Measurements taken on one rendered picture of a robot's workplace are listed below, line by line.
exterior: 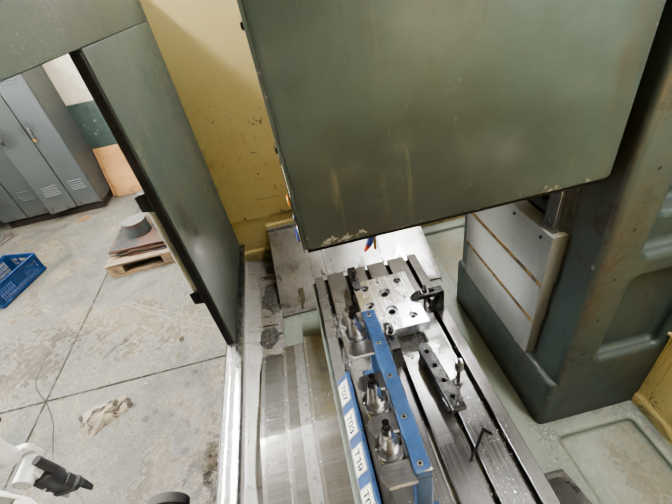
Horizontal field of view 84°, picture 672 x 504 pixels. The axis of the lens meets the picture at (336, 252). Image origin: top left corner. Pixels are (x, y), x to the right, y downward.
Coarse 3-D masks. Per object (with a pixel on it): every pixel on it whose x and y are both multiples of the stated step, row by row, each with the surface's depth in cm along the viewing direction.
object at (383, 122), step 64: (256, 0) 49; (320, 0) 50; (384, 0) 51; (448, 0) 53; (512, 0) 54; (576, 0) 56; (640, 0) 57; (256, 64) 54; (320, 64) 55; (384, 64) 56; (448, 64) 58; (512, 64) 60; (576, 64) 62; (640, 64) 64; (320, 128) 60; (384, 128) 62; (448, 128) 64; (512, 128) 66; (576, 128) 69; (320, 192) 67; (384, 192) 69; (448, 192) 72; (512, 192) 75
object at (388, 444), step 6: (390, 426) 78; (390, 432) 77; (384, 438) 77; (390, 438) 77; (396, 438) 80; (384, 444) 78; (390, 444) 78; (396, 444) 79; (384, 450) 79; (390, 450) 79; (396, 450) 80
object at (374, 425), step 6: (384, 414) 88; (390, 414) 88; (372, 420) 88; (378, 420) 87; (390, 420) 87; (396, 420) 87; (372, 426) 86; (378, 426) 86; (396, 426) 86; (372, 432) 85; (378, 432) 85; (396, 432) 85
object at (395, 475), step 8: (384, 464) 80; (392, 464) 79; (400, 464) 79; (408, 464) 79; (384, 472) 78; (392, 472) 78; (400, 472) 78; (408, 472) 78; (384, 480) 77; (392, 480) 77; (400, 480) 77; (408, 480) 76; (416, 480) 76; (392, 488) 76
